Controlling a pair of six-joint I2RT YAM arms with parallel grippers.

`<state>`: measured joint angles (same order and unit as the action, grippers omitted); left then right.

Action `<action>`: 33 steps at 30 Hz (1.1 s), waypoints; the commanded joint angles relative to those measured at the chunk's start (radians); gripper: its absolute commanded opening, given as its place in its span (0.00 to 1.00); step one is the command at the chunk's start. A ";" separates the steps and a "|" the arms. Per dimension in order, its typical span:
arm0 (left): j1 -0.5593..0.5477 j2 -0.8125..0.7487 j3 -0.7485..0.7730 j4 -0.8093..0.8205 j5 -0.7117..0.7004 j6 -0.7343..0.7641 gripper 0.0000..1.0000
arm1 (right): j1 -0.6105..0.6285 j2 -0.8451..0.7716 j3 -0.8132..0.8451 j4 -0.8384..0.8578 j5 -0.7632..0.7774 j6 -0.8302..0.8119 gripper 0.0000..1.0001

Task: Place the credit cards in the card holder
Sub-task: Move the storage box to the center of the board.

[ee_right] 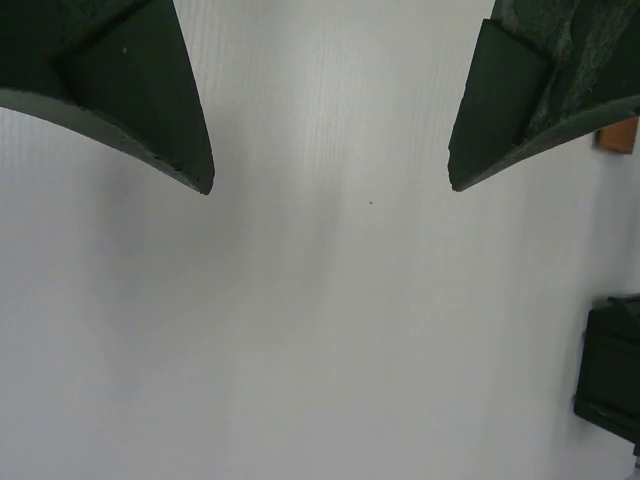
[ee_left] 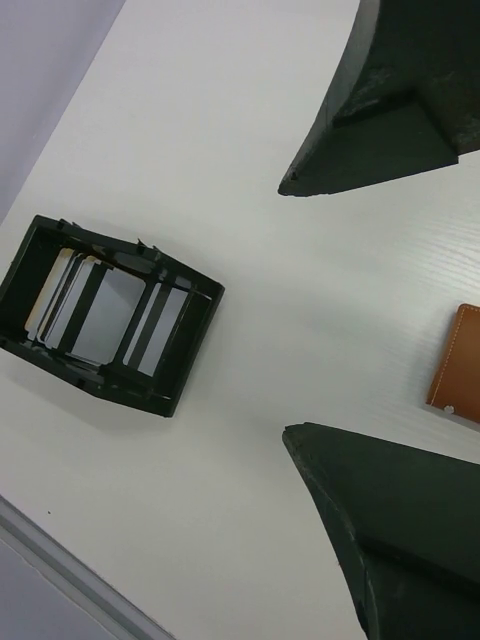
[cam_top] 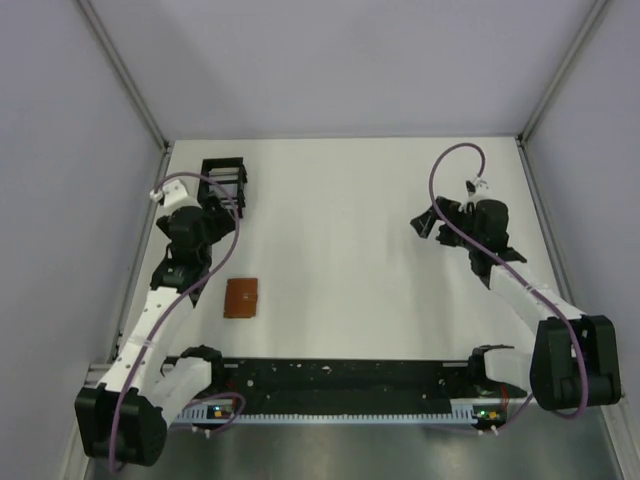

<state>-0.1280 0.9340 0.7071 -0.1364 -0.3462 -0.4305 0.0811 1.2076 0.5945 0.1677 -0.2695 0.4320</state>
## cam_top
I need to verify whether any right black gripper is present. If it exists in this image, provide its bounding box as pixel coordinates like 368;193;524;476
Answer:
411;196;482;252

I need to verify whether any black card rack box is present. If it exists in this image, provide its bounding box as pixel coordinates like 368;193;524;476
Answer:
197;157;248;218

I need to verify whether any brown leather card holder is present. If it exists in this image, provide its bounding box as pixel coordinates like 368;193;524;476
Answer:
224;278;259;319

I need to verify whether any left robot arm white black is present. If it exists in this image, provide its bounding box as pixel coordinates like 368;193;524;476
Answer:
74;193;241;466

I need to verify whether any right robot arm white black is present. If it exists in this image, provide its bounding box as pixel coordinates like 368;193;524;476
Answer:
410;196;622;417

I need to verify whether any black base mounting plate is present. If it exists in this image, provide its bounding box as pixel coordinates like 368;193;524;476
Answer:
196;357;526;416

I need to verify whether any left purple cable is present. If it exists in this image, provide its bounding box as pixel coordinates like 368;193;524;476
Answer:
107;172;247;474

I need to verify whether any left aluminium frame post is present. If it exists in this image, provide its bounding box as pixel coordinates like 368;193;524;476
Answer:
73;0;170;151

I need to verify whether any aluminium frame post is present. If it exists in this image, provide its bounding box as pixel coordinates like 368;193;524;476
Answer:
73;0;170;151
517;0;612;148

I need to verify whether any grey slotted cable duct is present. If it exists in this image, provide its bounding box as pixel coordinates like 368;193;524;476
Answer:
172;400;506;427

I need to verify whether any right aluminium frame post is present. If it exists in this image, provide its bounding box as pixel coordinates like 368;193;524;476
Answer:
517;0;612;148

